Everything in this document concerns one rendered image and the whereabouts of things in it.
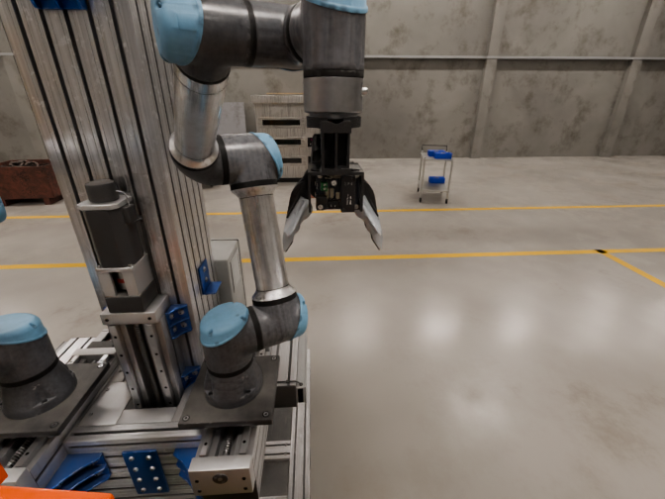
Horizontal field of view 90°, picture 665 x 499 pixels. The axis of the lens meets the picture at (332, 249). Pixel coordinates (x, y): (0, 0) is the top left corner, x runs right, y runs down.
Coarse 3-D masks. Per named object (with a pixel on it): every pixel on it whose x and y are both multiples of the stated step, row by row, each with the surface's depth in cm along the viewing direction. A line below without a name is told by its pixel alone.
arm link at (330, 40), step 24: (312, 0) 35; (336, 0) 35; (360, 0) 36; (312, 24) 37; (336, 24) 36; (360, 24) 37; (312, 48) 38; (336, 48) 37; (360, 48) 38; (312, 72) 39; (336, 72) 38; (360, 72) 39
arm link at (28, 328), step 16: (0, 320) 78; (16, 320) 78; (32, 320) 79; (0, 336) 73; (16, 336) 75; (32, 336) 78; (0, 352) 74; (16, 352) 76; (32, 352) 78; (48, 352) 82; (0, 368) 74; (16, 368) 77; (32, 368) 79
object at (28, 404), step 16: (48, 368) 82; (64, 368) 87; (0, 384) 78; (16, 384) 78; (32, 384) 80; (48, 384) 82; (64, 384) 85; (0, 400) 82; (16, 400) 79; (32, 400) 80; (48, 400) 82; (16, 416) 79; (32, 416) 80
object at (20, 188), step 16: (16, 160) 630; (32, 160) 634; (48, 160) 638; (0, 176) 567; (16, 176) 571; (32, 176) 574; (48, 176) 582; (0, 192) 577; (16, 192) 581; (32, 192) 585; (48, 192) 588
